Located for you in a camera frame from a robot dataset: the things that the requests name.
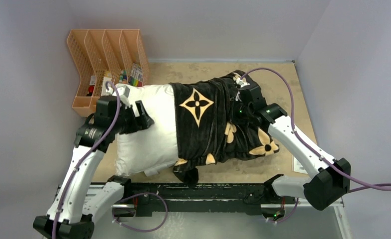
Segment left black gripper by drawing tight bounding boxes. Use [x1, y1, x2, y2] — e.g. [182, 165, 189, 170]
[111, 100, 153, 134]

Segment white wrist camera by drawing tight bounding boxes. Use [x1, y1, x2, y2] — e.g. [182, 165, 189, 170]
[233, 75, 250, 89]
[111, 84, 131, 107]

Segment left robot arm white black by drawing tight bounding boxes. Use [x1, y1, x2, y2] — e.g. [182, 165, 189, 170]
[33, 96, 154, 239]

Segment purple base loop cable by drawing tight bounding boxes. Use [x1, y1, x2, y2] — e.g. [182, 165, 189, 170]
[111, 192, 169, 234]

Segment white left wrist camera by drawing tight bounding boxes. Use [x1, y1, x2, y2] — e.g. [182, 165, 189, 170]
[111, 84, 131, 107]

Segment white paper label sheet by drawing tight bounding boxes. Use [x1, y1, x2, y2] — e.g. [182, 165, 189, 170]
[292, 156, 308, 174]

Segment white card box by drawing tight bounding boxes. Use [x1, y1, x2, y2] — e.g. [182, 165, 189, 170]
[100, 76, 113, 96]

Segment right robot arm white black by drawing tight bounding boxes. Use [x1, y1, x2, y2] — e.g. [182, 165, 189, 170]
[236, 81, 351, 211]

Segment red round object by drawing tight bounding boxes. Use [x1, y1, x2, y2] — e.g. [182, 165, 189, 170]
[88, 85, 95, 95]

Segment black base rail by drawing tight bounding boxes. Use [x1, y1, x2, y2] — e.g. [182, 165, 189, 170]
[113, 182, 295, 217]

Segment colourful marker set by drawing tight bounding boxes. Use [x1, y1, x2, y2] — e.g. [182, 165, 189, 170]
[128, 63, 143, 87]

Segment orange plastic file organizer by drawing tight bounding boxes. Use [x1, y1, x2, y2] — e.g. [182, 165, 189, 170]
[67, 29, 150, 117]

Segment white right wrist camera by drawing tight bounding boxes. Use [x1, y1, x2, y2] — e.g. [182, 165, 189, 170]
[233, 75, 250, 89]

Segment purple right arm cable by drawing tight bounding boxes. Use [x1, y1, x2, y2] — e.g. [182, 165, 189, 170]
[240, 67, 391, 193]

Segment white pillow insert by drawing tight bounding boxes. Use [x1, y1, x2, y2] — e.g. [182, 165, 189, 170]
[115, 84, 178, 176]

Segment black pillowcase with beige flowers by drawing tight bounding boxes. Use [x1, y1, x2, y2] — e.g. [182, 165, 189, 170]
[170, 70, 280, 187]

